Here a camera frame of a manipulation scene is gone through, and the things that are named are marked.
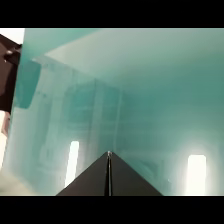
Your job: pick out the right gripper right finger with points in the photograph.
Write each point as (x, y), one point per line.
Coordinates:
(128, 181)

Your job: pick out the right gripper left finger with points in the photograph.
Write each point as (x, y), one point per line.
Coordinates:
(91, 181)

